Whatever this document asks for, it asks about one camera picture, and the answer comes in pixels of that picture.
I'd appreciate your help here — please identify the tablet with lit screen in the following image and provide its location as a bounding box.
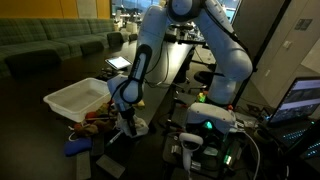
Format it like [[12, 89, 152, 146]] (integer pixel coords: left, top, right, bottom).
[[105, 55, 133, 71]]

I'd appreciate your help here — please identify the black office chair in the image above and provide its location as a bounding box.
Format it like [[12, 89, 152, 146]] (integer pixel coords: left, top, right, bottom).
[[193, 70, 224, 92]]

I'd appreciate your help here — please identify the red soft toy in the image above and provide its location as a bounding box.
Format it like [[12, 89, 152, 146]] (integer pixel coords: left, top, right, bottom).
[[84, 111, 99, 121]]

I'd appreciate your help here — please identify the dark ottoman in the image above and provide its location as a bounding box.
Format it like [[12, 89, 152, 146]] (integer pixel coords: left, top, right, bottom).
[[79, 40, 105, 56]]

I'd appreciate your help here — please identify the open laptop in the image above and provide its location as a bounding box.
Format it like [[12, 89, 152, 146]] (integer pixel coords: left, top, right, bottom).
[[263, 76, 320, 160]]

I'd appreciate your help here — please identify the white light switch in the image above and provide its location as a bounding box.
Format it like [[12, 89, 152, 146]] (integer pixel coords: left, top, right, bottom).
[[282, 39, 293, 50]]

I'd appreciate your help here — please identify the white plastic bin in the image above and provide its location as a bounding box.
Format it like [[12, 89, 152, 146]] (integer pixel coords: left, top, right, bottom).
[[43, 77, 113, 123]]

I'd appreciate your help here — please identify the grey wall sign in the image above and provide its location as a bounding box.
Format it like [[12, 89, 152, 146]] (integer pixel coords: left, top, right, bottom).
[[294, 18, 314, 32]]

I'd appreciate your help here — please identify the blue bean bag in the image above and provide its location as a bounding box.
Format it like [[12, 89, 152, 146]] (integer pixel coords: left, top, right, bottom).
[[63, 137, 93, 158]]

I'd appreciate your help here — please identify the white terry cloth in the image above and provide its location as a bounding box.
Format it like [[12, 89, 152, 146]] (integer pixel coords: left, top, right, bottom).
[[116, 113, 150, 138]]

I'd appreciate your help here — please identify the thin wooden stick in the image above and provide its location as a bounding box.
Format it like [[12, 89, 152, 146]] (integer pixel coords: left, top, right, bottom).
[[84, 115, 114, 122]]

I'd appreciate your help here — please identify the green yellow small toy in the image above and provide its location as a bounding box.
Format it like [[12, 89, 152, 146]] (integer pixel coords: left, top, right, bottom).
[[197, 92, 208, 104]]

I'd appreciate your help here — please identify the green plaid sofa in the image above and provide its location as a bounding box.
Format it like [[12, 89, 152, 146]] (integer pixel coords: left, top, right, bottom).
[[0, 18, 116, 79]]

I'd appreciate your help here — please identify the black rectangular block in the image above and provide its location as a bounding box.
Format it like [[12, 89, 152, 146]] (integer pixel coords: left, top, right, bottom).
[[90, 134, 105, 157], [95, 154, 126, 179], [75, 151, 92, 180]]

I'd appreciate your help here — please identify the white cord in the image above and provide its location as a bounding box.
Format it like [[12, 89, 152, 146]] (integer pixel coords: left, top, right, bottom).
[[68, 125, 78, 143]]

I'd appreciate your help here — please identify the white VR headset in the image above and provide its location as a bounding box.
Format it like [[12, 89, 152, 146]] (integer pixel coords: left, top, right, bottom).
[[185, 102, 237, 134]]

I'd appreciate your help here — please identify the brown plush toy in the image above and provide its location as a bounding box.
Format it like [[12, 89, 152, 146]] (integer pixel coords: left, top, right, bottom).
[[74, 118, 116, 139]]

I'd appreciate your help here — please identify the white VR controller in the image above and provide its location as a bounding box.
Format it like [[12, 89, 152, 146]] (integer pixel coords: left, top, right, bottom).
[[178, 132, 204, 174]]

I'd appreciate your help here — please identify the white cable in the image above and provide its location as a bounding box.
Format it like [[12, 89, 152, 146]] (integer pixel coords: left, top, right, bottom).
[[243, 131, 262, 180]]

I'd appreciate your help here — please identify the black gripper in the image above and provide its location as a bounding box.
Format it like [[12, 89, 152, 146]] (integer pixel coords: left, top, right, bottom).
[[114, 102, 139, 137]]

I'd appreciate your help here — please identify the black control box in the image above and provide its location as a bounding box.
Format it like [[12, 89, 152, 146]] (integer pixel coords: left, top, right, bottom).
[[199, 133, 245, 172]]

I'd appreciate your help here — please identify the white green marker pen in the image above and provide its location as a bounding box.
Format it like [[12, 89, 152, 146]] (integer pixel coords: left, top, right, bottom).
[[105, 130, 124, 148]]

